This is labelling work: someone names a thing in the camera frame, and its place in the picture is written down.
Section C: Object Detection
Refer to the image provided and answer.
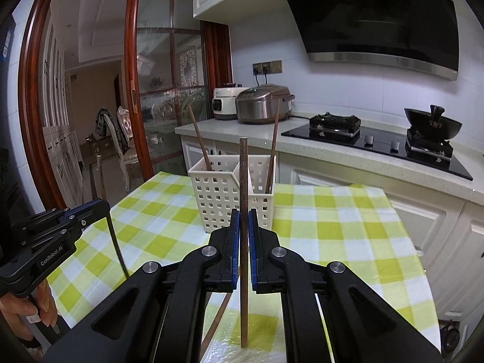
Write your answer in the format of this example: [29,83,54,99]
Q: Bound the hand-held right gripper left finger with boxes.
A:
[43,209,243,363]

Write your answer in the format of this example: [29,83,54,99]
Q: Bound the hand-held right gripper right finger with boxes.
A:
[247,209,443,363]

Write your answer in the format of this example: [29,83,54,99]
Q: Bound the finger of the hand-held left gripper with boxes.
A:
[32,198,111,227]
[19,219,83,252]

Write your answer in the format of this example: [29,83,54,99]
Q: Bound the brown wooden chopstick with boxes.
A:
[265,105,281,194]
[198,291,232,358]
[188,106,212,172]
[239,137,251,349]
[96,154,130,278]

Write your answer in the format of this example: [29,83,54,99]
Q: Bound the white perforated utensil basket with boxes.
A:
[188,154,276,234]

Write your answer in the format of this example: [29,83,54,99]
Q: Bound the person's left hand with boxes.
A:
[0,278,58,343]

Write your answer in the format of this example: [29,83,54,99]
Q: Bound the white hallway cabinets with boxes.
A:
[40,23,86,207]

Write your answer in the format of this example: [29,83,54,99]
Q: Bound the green checked tablecloth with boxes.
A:
[45,171,443,363]

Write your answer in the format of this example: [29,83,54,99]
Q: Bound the ornate white dining chair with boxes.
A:
[104,106,139,191]

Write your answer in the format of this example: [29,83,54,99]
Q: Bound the dark jacket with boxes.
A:
[96,108,129,152]

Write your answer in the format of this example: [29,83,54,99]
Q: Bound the red wooden glass sliding door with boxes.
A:
[126,0,232,176]

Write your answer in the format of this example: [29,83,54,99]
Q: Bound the brown metallic rice cooker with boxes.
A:
[235,84,296,125]

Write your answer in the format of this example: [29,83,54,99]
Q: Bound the white electric pressure cooker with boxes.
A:
[212,82,250,121]

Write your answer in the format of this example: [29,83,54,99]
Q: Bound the black glass gas stove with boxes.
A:
[280,113,474,181]

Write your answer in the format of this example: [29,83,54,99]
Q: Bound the white base cabinets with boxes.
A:
[175,115,484,333]

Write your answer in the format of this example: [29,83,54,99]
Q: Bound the black wok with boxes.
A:
[404,105,463,140]

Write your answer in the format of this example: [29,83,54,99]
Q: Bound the black glass range hood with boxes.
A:
[272,0,460,82]

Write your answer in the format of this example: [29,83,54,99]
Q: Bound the red wooden door frame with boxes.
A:
[18,0,133,212]

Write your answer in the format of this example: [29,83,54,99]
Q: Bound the wall power outlet panel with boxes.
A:
[252,60,283,75]

